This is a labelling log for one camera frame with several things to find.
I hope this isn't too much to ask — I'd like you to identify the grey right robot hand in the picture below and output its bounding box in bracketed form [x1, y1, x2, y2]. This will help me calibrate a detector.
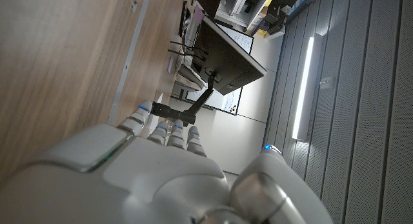
[0, 99, 335, 224]

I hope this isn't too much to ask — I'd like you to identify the black computer monitor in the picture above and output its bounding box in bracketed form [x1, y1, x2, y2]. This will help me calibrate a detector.
[192, 15, 268, 96]

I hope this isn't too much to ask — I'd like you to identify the black keyboard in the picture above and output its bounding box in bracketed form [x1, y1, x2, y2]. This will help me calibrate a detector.
[178, 0, 192, 37]

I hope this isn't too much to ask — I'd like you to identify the long ceiling light strip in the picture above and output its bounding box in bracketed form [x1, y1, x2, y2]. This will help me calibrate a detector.
[292, 33, 323, 141]

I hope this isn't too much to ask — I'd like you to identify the black flat screen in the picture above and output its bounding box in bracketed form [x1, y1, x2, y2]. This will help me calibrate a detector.
[192, 0, 224, 20]

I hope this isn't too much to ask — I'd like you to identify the white shelf unit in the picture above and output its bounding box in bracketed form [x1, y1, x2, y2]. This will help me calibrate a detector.
[214, 0, 275, 28]

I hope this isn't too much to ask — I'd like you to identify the white ceiling sensor box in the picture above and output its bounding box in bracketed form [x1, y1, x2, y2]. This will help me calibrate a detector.
[319, 76, 335, 91]

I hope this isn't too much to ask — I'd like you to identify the whiteboard with black frame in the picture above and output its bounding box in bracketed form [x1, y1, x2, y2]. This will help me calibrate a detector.
[185, 23, 255, 116]

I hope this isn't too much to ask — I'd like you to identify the black monitor cable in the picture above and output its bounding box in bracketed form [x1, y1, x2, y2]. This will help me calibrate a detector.
[170, 41, 209, 56]
[167, 48, 207, 62]

